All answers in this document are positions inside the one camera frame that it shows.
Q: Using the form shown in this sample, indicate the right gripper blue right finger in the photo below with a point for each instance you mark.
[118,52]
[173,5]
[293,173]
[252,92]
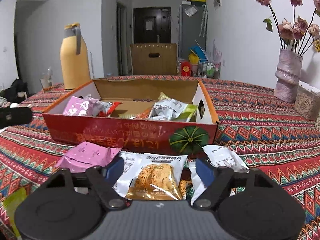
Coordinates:
[206,171]

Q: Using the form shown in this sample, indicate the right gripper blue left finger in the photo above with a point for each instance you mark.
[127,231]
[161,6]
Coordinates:
[113,171]

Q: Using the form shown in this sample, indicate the oat crisp snack packet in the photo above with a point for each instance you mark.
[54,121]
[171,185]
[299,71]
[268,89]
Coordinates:
[150,176]

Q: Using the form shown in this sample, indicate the white snack packet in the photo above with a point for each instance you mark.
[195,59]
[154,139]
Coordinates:
[218,156]
[167,109]

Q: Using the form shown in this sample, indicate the green snack bar packet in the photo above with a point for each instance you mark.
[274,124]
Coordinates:
[186,115]

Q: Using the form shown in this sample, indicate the white snack packet on table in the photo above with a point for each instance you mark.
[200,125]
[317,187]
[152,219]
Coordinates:
[218,156]

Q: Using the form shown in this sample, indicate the pink snack packet on table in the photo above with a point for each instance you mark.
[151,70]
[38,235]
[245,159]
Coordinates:
[86,155]

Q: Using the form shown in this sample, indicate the drinking glass with straw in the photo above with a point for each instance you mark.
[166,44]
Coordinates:
[46,80]

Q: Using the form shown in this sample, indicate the orange cardboard snack box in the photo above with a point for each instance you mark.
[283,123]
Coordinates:
[129,126]

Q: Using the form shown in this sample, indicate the pink snack packet in box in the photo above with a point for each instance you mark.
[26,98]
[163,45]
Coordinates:
[80,107]

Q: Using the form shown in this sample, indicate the patterned red tablecloth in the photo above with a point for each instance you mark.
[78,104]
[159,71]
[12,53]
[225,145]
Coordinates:
[264,131]

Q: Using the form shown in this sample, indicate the yellow thermos jug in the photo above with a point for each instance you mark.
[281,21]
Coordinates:
[74,57]

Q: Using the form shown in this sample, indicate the red gift box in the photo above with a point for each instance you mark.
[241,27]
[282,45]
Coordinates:
[185,68]

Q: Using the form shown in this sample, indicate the wooden chair back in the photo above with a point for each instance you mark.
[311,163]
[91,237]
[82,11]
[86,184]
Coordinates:
[154,58]

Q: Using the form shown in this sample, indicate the clear container with lid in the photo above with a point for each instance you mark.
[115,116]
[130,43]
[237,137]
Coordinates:
[307,101]

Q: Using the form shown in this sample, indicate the pink ceramic vase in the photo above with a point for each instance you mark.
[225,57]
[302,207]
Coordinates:
[288,75]

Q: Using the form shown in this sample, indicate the grey refrigerator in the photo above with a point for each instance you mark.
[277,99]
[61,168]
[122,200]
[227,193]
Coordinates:
[192,28]

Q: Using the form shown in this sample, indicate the dark entrance door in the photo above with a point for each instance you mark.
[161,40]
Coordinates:
[152,25]

